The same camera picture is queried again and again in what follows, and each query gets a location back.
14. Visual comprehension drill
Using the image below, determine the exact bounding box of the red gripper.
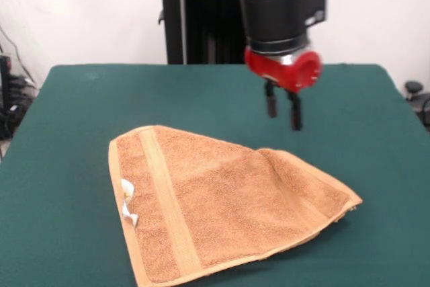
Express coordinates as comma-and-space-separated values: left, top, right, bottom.
244, 47, 324, 132

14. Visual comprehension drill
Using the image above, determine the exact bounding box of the orange terry towel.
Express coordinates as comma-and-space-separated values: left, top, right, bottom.
108, 124, 363, 287

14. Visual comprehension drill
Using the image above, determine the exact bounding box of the black office chair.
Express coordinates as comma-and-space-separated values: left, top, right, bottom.
404, 80, 430, 133

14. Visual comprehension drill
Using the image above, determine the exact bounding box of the dark green table cloth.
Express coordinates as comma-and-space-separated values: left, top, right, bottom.
0, 63, 430, 287

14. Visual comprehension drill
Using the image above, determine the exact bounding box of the black electronics box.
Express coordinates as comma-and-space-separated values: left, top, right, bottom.
0, 54, 13, 140

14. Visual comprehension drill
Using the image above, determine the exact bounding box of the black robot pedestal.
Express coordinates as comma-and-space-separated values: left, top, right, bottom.
146, 0, 249, 65

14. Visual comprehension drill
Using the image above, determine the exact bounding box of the black cable bundle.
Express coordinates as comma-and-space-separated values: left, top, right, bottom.
7, 74, 38, 123

